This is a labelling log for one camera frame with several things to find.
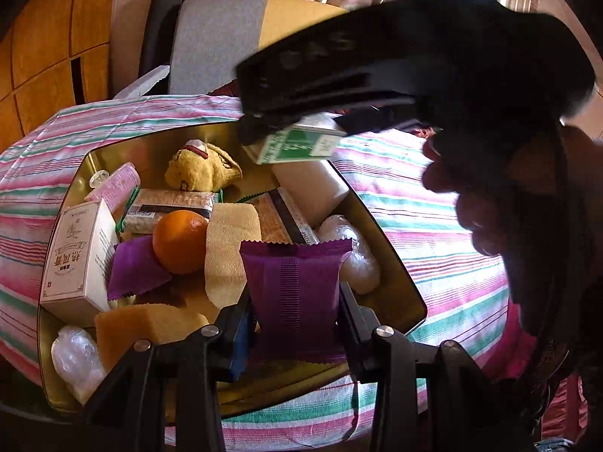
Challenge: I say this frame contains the wooden wardrobe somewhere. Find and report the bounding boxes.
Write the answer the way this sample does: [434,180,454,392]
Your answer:
[0,0,121,151]

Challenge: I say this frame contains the striped tablecloth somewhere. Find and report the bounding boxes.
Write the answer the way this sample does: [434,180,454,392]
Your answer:
[0,94,589,452]

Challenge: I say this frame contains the clear plastic wrap ball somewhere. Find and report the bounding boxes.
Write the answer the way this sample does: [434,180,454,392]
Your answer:
[51,325,107,406]
[318,215,381,295]

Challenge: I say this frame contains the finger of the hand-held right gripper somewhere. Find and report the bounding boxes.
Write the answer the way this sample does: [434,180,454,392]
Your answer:
[236,112,295,147]
[335,102,427,136]

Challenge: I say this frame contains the gold tin box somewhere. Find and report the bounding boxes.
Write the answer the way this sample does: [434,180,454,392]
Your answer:
[37,120,428,420]

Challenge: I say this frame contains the grey yellow blue chair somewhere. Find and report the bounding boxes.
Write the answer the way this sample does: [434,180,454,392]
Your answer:
[115,0,349,99]

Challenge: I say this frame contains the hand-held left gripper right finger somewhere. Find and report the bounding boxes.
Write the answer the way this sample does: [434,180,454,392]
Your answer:
[337,282,538,452]

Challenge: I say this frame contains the purple snack packet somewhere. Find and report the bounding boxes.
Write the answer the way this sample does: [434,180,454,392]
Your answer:
[239,239,354,363]
[107,234,174,302]

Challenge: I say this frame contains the white printed carton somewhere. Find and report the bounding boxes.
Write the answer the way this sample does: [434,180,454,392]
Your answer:
[40,199,118,328]

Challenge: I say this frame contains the cracker packet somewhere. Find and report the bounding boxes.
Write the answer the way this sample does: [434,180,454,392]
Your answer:
[118,187,222,236]
[238,187,321,246]

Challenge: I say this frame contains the small green white box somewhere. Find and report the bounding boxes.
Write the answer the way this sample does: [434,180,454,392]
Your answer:
[242,120,347,165]

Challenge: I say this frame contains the yellow plush toy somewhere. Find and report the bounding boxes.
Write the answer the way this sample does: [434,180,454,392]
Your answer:
[164,139,243,194]

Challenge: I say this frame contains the person's right hand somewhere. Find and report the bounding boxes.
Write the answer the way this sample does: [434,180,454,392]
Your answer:
[421,125,603,335]

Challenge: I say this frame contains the yellow sponge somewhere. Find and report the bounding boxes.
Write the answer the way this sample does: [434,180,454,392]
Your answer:
[204,202,262,312]
[95,304,210,373]

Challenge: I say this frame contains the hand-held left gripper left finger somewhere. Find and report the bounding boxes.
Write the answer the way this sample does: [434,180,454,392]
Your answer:
[82,287,255,452]

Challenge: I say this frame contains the orange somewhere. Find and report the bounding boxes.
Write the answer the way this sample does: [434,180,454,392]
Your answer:
[152,210,210,275]

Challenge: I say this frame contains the black rolled mat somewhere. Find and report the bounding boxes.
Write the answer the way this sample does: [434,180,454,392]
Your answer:
[139,0,189,81]

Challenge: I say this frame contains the pink hair roller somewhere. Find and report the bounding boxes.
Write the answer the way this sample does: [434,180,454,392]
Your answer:
[85,162,141,208]

